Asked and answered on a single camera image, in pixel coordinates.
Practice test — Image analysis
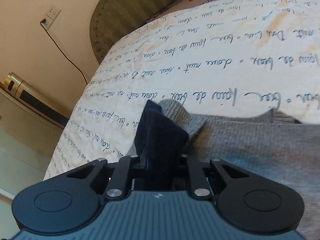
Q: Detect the black power cable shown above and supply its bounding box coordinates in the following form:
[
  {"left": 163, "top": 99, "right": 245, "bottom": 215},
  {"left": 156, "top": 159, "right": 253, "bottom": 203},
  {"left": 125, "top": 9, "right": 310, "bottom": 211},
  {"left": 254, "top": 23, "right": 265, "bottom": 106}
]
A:
[{"left": 39, "top": 18, "right": 89, "bottom": 86}]

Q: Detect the olive green padded headboard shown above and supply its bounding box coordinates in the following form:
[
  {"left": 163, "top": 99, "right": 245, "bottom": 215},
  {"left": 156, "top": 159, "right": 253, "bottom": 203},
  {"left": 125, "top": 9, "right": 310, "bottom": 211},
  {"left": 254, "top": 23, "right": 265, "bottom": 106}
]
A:
[{"left": 89, "top": 0, "right": 178, "bottom": 63}]

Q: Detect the gold tower appliance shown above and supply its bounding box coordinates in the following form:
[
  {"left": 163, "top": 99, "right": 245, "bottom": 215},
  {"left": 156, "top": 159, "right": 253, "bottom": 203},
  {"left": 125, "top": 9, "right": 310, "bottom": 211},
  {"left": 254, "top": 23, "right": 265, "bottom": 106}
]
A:
[{"left": 3, "top": 72, "right": 71, "bottom": 128}]

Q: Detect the grey sweater with navy sleeves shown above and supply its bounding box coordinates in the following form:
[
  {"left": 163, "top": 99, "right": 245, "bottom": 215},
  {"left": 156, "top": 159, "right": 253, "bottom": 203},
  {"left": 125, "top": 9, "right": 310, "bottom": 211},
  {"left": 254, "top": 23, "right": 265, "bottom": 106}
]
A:
[{"left": 126, "top": 99, "right": 320, "bottom": 240}]

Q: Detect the white wall socket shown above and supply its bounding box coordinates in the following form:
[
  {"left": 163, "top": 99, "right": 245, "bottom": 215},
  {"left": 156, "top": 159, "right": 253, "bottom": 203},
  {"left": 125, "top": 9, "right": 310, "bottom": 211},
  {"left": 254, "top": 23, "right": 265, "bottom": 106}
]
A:
[{"left": 40, "top": 5, "right": 61, "bottom": 30}]

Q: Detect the white bedspread with script print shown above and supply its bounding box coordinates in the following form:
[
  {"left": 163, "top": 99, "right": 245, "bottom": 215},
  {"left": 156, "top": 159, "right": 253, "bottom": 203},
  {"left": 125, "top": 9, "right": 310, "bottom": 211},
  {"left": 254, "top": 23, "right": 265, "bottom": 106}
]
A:
[{"left": 44, "top": 0, "right": 319, "bottom": 179}]

